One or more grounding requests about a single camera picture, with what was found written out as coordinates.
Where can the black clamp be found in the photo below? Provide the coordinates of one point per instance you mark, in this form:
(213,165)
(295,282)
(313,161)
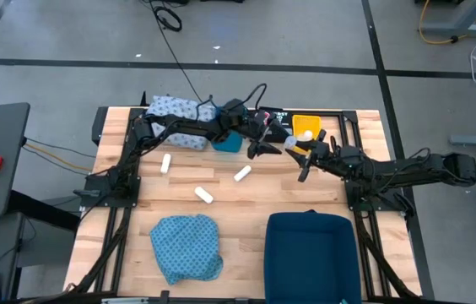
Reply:
(164,296)

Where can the black flat plate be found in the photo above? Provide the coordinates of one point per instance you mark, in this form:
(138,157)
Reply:
(99,124)

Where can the black aluminium table frame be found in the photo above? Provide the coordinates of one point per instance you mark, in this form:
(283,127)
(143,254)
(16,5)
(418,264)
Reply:
(349,116)

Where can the small yellow plastic basket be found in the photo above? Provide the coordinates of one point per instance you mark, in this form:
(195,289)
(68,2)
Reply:
(305,122)

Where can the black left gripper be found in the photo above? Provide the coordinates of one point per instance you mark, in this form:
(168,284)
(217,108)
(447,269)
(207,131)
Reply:
(259,122)

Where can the black pointed bracket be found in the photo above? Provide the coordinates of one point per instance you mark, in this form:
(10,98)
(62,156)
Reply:
(143,100)

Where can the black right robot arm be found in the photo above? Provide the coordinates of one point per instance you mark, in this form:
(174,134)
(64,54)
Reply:
(411,169)

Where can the white grey patterned gown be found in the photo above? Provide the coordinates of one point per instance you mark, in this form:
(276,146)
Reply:
(170,107)

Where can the small teal plastic bin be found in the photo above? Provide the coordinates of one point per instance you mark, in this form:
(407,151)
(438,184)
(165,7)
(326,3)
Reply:
(229,144)

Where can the grey desk leg frame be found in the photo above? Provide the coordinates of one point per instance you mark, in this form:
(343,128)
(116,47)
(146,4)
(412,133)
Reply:
(461,29)

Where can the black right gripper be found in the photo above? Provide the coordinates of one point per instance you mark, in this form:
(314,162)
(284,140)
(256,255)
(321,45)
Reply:
(322,156)

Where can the white gauze roll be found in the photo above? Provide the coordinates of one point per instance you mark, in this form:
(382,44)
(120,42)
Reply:
(203,195)
(165,164)
(242,173)

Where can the silver aluminium bar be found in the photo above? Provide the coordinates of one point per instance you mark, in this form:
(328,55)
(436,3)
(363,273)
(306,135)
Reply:
(124,301)

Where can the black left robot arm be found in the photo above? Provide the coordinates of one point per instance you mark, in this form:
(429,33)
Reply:
(187,126)

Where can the black first aid kit pouch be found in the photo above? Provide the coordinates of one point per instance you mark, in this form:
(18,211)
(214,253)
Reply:
(284,115)

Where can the teal patterned gown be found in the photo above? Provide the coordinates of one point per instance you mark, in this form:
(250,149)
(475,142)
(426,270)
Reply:
(185,249)

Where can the large navy fabric bin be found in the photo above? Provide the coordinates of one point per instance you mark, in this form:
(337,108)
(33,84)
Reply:
(312,262)

